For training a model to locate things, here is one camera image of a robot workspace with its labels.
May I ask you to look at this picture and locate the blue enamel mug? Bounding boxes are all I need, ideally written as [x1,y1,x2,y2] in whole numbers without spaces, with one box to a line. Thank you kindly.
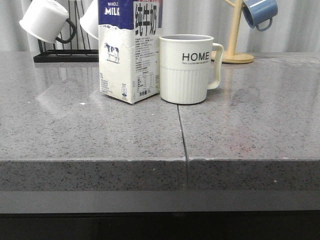
[242,0,278,32]

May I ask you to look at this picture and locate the blue white milk carton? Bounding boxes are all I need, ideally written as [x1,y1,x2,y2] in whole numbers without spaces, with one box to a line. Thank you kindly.
[98,0,164,104]

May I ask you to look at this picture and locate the wooden mug tree stand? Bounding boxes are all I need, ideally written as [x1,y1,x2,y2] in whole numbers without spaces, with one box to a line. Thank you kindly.
[222,0,254,64]

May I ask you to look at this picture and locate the cream HOME mug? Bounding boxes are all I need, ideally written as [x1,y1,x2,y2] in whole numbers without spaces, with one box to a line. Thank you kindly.
[159,34,224,105]

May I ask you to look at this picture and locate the black wire mug rack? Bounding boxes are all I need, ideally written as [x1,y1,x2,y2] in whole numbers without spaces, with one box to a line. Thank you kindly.
[33,0,99,63]

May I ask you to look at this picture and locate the white mug black handle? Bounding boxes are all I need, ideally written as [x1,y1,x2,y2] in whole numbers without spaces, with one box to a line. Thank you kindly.
[79,0,99,40]
[19,0,77,44]

